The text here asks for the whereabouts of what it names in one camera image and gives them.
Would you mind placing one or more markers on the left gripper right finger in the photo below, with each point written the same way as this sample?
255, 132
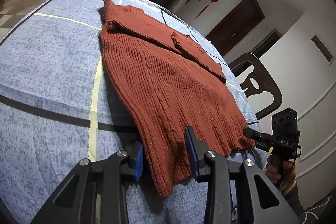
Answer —
258, 200

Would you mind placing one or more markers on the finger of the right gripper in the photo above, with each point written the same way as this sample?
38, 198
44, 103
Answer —
257, 136
264, 147

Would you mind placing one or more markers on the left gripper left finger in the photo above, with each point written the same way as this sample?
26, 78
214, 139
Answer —
94, 192

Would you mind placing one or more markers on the rust red knit sweater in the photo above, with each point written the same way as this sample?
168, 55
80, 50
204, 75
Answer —
168, 82

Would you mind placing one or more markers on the right hand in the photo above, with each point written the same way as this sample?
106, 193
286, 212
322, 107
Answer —
286, 173

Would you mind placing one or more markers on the dark wooden chair right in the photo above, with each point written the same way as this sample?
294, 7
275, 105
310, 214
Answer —
257, 82

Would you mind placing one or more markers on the blue checked table cloth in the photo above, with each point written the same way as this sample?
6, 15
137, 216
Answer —
56, 107

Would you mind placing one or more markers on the dark brown door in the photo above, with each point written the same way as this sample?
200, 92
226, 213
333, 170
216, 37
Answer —
238, 23

